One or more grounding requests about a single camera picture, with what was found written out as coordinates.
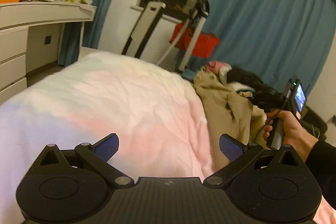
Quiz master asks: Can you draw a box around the tan t-shirt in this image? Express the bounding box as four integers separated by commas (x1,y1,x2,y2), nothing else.
194,68,266,170

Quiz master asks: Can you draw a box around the person's right hand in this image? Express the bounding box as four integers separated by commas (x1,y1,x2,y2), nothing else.
263,109,318,161

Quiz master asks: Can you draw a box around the pile of dark clothes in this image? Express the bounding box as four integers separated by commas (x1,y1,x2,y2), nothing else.
205,61,268,93

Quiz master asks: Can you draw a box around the garment steamer stand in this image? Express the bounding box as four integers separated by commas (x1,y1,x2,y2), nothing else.
156,0,210,74

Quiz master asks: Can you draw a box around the folded ironing board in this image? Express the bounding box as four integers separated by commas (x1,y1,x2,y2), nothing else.
121,1,166,59

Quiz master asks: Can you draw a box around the white dresser desk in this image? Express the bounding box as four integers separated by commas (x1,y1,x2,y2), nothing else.
1,1,96,102

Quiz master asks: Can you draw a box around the pastel tie-dye duvet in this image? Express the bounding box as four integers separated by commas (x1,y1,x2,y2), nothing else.
0,50,336,224

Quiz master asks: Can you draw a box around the black sleeved right forearm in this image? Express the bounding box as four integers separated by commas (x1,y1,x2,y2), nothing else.
305,140,336,209

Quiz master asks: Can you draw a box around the red fabric basket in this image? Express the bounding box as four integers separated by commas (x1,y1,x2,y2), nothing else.
169,23,221,59

